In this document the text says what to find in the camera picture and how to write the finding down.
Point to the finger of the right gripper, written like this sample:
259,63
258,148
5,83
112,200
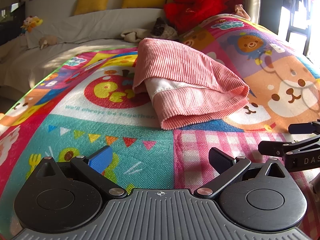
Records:
279,149
305,128

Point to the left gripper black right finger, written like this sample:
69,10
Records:
230,171

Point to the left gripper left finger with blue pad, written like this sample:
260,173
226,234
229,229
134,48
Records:
89,170

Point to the pink ribbed garment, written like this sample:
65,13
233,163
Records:
186,86

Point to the beige and grey crumpled clothes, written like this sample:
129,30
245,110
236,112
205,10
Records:
160,30

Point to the colourful cartoon play mat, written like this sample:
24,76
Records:
89,103

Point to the grey white sofa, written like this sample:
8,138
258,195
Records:
23,63

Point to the small beige plush toy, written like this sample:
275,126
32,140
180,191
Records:
49,40

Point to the small pink cloth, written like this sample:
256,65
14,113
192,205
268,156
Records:
239,11

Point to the yellow plush toy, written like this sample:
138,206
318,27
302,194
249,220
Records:
29,23

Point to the yellow pillow left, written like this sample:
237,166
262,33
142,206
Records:
87,6

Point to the red plush cushion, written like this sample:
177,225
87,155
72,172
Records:
184,15

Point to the dark television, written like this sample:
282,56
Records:
12,18

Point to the black window frame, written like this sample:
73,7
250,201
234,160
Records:
295,25

